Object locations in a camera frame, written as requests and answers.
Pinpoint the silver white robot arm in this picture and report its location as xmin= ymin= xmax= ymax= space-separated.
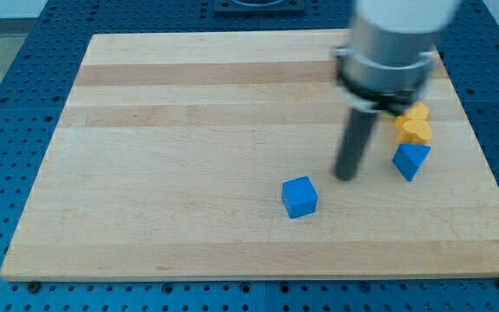
xmin=333 ymin=0 xmax=461 ymax=181

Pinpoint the wooden board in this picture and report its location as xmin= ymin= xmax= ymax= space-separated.
xmin=0 ymin=29 xmax=499 ymax=282

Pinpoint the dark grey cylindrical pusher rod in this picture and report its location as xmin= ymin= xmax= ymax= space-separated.
xmin=334 ymin=108 xmax=378 ymax=181

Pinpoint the black gripper mounting flange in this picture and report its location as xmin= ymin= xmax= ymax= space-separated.
xmin=336 ymin=69 xmax=427 ymax=115

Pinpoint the yellow star block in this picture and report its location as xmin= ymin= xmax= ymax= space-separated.
xmin=395 ymin=101 xmax=431 ymax=131

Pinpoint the blue triangular prism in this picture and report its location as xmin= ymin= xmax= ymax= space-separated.
xmin=392 ymin=143 xmax=431 ymax=182

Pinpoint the yellow heart block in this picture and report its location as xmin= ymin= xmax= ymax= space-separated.
xmin=396 ymin=120 xmax=433 ymax=145

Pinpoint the blue cube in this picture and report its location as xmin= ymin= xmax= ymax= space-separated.
xmin=282 ymin=176 xmax=318 ymax=219

